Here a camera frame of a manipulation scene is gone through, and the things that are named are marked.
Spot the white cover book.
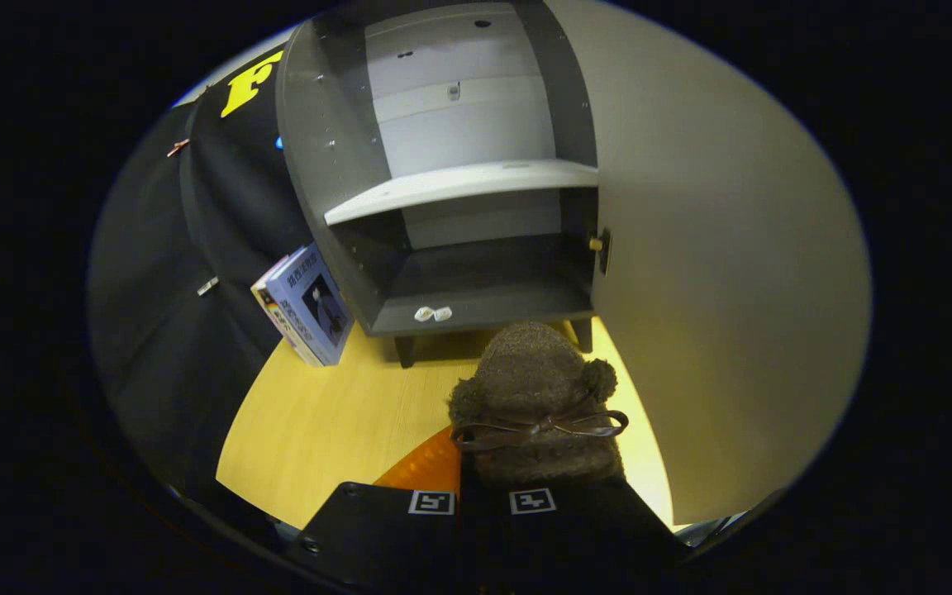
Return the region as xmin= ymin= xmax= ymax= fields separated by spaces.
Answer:
xmin=250 ymin=255 xmax=324 ymax=367

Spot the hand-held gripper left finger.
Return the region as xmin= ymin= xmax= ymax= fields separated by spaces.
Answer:
xmin=290 ymin=426 xmax=462 ymax=592

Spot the blue cover book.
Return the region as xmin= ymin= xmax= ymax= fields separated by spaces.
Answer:
xmin=265 ymin=244 xmax=355 ymax=367

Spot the beige shoe cabinet door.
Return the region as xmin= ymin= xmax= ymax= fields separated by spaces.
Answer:
xmin=542 ymin=0 xmax=872 ymax=526

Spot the brown fuzzy shoe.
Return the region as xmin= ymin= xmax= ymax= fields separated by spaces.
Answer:
xmin=447 ymin=322 xmax=630 ymax=488

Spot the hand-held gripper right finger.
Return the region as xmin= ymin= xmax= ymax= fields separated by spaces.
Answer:
xmin=459 ymin=481 xmax=692 ymax=589

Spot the black backdrop cloth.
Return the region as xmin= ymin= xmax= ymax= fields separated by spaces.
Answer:
xmin=88 ymin=50 xmax=316 ymax=497

